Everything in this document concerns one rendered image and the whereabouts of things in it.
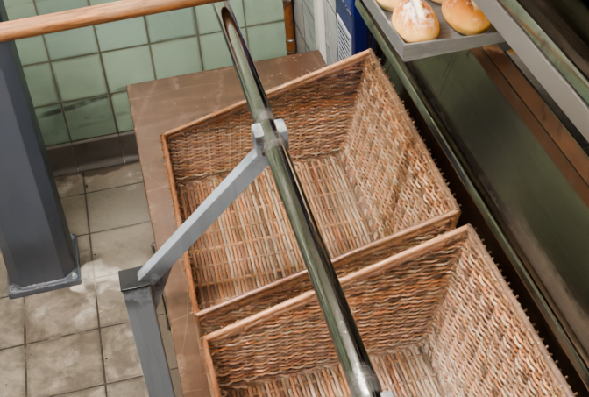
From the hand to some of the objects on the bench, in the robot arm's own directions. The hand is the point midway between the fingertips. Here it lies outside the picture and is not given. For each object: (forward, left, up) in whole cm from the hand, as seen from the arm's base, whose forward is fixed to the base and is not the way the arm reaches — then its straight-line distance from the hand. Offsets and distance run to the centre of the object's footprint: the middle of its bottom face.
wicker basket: (+55, +88, -62) cm, 121 cm away
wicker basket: (-4, +88, -62) cm, 108 cm away
